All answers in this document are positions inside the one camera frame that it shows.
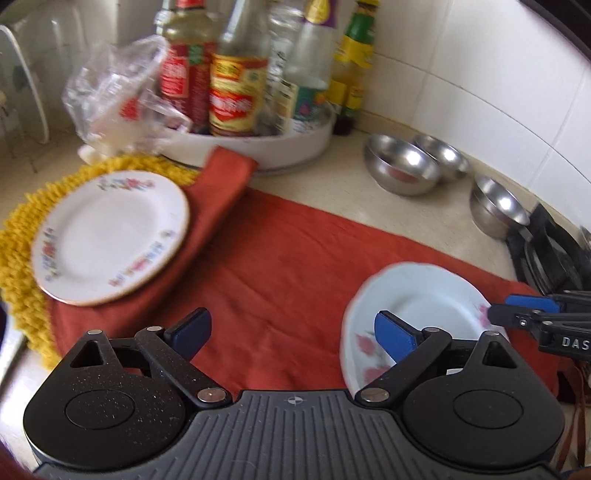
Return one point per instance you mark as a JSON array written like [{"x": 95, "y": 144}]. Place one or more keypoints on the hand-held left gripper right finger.
[{"x": 392, "y": 334}]

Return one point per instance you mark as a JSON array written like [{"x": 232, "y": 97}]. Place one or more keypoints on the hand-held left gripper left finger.
[{"x": 191, "y": 330}]

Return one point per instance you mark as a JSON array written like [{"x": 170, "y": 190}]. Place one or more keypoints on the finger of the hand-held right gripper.
[
  {"x": 531, "y": 303},
  {"x": 508, "y": 316}
]

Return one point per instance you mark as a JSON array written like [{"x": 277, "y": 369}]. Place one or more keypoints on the white deep plate pink flowers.
[{"x": 425, "y": 295}]

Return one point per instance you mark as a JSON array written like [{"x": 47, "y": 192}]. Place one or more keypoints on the large steel bowl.
[{"x": 401, "y": 164}]

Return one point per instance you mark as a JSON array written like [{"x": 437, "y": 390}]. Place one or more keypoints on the black gas stove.
[{"x": 521, "y": 258}]

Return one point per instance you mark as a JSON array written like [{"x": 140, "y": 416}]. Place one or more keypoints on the black burner grate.
[{"x": 554, "y": 249}]

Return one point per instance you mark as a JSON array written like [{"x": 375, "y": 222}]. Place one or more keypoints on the small steel bowl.
[{"x": 498, "y": 207}]

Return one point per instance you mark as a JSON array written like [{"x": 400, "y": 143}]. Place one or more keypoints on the red cloth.
[{"x": 286, "y": 258}]

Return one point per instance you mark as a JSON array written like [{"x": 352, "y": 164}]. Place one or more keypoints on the gold-rimmed floral plate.
[{"x": 111, "y": 230}]

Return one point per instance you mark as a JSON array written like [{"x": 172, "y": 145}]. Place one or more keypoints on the medium steel bowl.
[{"x": 448, "y": 154}]

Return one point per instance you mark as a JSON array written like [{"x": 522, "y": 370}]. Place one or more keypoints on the yellow woven mat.
[{"x": 18, "y": 258}]

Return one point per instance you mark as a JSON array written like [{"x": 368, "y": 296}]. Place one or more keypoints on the white round turntable tray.
[{"x": 286, "y": 147}]

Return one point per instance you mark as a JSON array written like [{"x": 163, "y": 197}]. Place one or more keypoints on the bottle with yellow-red label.
[{"x": 233, "y": 92}]

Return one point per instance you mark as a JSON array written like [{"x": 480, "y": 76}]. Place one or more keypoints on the dark sauce bottle red label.
[{"x": 184, "y": 78}]

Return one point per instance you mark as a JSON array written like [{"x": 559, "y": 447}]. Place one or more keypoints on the clear plastic bag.
[{"x": 106, "y": 92}]

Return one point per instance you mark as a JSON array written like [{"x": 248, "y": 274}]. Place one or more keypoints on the clear bottle white label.
[{"x": 281, "y": 69}]

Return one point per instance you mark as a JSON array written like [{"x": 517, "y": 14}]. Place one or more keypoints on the clear bottle purple label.
[{"x": 311, "y": 55}]

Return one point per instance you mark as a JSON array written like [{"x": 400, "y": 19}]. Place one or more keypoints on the green and yellow sauce bottle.
[{"x": 355, "y": 41}]

